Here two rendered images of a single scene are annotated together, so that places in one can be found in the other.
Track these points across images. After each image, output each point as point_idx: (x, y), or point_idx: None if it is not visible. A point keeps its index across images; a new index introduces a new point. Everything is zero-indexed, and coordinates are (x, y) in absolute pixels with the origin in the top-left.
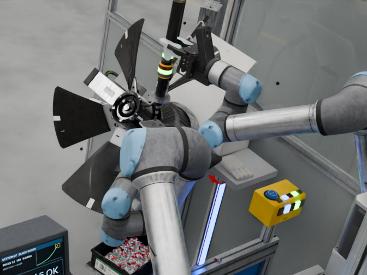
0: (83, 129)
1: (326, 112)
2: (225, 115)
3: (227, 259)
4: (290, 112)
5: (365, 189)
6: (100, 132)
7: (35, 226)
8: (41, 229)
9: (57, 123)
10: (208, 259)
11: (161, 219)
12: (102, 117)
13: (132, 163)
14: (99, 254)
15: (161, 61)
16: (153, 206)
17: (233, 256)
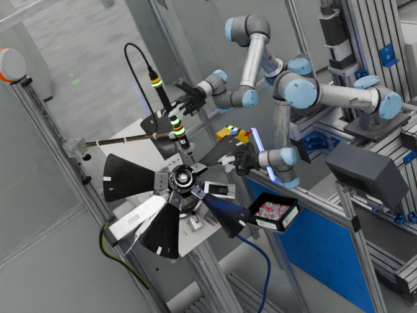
0: (173, 230)
1: (265, 30)
2: (241, 86)
3: (265, 172)
4: (256, 48)
5: (270, 61)
6: (179, 219)
7: (340, 155)
8: (344, 150)
9: (162, 251)
10: (267, 178)
11: (340, 88)
12: (174, 208)
13: (314, 88)
14: (282, 217)
15: (177, 126)
16: (334, 90)
17: (262, 170)
